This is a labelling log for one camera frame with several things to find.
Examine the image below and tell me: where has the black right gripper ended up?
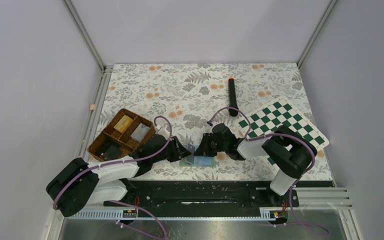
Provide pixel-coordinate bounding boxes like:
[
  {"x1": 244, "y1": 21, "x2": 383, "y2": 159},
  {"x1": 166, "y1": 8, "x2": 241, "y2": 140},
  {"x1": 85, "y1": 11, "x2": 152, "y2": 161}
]
[{"x1": 194, "y1": 132, "x2": 228, "y2": 157}]

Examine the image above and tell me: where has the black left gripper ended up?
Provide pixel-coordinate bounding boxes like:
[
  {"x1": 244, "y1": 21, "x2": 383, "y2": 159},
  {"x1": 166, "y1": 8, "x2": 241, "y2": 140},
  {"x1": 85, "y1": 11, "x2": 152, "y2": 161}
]
[{"x1": 151, "y1": 136, "x2": 192, "y2": 163}]

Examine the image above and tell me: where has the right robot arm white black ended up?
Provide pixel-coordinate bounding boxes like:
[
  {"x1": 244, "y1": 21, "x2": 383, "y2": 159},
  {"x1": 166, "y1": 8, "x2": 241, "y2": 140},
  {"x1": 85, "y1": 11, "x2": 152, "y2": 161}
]
[{"x1": 193, "y1": 123, "x2": 318, "y2": 206}]

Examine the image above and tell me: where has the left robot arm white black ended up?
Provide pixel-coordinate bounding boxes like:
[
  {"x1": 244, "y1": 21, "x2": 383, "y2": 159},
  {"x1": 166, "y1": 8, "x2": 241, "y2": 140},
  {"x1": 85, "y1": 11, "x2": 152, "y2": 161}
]
[{"x1": 45, "y1": 134, "x2": 192, "y2": 217}]

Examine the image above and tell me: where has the white card in basket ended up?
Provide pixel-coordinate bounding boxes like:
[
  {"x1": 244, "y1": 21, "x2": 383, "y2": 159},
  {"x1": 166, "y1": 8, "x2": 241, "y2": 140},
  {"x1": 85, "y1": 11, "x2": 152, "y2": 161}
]
[{"x1": 130, "y1": 123, "x2": 150, "y2": 142}]

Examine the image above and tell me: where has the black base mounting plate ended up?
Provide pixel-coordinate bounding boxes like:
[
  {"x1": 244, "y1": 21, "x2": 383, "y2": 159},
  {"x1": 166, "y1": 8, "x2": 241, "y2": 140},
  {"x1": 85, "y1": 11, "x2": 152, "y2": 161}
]
[{"x1": 121, "y1": 180, "x2": 300, "y2": 217}]

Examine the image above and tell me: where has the floral patterned table mat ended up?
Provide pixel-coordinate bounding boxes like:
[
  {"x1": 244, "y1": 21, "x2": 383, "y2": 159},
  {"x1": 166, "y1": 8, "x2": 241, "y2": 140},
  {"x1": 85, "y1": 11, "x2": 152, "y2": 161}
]
[{"x1": 93, "y1": 63, "x2": 315, "y2": 181}]

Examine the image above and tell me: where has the black microphone orange tip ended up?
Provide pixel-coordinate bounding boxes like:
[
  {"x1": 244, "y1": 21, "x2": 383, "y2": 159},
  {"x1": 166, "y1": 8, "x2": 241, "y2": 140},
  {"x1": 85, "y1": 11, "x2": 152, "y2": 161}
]
[{"x1": 227, "y1": 77, "x2": 239, "y2": 117}]

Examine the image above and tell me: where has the brown wicker basket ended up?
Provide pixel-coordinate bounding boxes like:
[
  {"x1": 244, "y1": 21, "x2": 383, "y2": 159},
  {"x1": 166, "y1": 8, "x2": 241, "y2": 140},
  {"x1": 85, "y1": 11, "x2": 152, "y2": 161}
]
[{"x1": 87, "y1": 108, "x2": 156, "y2": 162}]

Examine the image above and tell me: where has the yellow block in basket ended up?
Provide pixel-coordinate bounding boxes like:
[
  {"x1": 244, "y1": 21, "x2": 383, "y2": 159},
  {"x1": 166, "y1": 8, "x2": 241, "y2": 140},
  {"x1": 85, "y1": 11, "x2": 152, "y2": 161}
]
[{"x1": 113, "y1": 115, "x2": 134, "y2": 133}]

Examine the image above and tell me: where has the green white chessboard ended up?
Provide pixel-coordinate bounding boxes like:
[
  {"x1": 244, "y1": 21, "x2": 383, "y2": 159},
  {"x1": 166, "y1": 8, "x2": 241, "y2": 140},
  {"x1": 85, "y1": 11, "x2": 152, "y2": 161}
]
[{"x1": 233, "y1": 96, "x2": 331, "y2": 175}]

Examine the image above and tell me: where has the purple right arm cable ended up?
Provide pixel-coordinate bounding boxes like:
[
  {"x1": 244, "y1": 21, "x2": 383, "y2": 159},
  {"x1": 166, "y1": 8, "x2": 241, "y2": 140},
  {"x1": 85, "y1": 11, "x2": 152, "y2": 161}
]
[{"x1": 206, "y1": 106, "x2": 317, "y2": 186}]

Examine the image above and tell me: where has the aluminium cable duct rail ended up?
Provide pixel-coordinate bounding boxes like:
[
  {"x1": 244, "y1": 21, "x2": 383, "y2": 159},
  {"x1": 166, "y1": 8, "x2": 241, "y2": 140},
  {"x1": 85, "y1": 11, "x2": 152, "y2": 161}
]
[{"x1": 68, "y1": 207, "x2": 277, "y2": 221}]

